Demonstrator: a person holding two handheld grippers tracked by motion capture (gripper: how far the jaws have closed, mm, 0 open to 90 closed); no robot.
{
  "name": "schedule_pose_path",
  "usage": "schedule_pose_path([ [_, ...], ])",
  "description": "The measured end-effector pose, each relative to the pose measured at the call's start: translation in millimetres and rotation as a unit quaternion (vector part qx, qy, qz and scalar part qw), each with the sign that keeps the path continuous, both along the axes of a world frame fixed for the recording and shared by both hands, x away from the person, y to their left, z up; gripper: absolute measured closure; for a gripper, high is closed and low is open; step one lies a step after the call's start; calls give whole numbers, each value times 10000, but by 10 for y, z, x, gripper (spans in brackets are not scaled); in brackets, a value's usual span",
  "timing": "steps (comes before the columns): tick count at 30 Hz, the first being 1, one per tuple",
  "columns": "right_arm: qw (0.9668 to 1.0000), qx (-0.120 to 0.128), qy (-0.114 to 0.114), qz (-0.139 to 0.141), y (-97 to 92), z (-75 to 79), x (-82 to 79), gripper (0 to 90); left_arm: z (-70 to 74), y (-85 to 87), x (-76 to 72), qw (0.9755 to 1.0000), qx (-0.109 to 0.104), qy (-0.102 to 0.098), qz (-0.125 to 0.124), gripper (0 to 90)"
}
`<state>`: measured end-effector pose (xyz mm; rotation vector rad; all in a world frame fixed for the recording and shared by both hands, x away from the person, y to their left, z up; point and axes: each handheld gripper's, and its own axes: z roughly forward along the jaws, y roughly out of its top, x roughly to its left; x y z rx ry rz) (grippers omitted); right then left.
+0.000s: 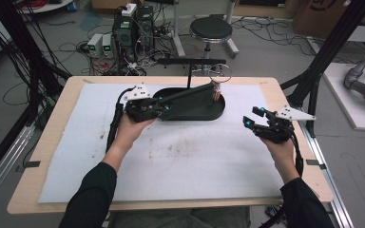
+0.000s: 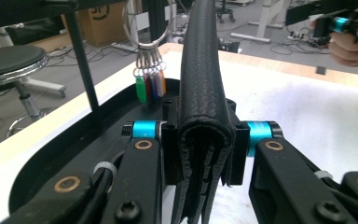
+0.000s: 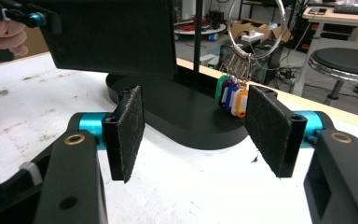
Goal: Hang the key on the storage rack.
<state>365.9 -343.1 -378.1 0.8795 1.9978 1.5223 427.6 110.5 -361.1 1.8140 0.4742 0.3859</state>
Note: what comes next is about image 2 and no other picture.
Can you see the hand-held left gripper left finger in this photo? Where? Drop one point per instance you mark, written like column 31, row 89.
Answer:
column 171, row 149

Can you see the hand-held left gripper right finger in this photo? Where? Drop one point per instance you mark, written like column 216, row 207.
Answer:
column 240, row 149

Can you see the purple plastic key tag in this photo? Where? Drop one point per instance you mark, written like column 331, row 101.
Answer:
column 153, row 90

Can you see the magenta plastic key tag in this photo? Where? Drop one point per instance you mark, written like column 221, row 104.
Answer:
column 148, row 88

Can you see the green plastic key tag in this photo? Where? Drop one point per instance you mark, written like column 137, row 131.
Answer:
column 140, row 90

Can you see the white plastic key tag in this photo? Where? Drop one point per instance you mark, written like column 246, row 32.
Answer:
column 158, row 84

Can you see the orange plastic key tag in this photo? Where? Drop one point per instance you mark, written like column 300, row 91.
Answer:
column 164, row 82

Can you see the black leather wallet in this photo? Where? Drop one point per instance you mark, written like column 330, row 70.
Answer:
column 202, row 77

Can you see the cluster of small metal rings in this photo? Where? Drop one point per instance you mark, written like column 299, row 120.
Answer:
column 149, row 57

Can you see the white power strip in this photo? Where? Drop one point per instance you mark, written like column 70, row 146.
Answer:
column 296, row 36

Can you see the white foam mat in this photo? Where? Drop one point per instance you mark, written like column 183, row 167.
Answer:
column 292, row 118

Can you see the small black box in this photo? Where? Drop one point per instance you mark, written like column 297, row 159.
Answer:
column 230, row 46

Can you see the black office chair base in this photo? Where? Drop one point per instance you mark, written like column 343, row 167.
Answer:
column 225, row 12

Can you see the black metal stand pole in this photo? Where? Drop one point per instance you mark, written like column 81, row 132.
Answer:
column 80, row 62

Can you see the black metal column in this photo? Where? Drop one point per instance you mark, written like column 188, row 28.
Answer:
column 157, row 18

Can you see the brown cardboard box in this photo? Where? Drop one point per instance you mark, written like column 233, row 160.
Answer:
column 105, row 31

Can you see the white metal base foot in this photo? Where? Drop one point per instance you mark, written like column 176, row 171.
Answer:
column 49, row 88

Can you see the black round stool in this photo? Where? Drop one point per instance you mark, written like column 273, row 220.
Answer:
column 9, row 59

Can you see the white desk frame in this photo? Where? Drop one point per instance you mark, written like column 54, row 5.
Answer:
column 265, row 18

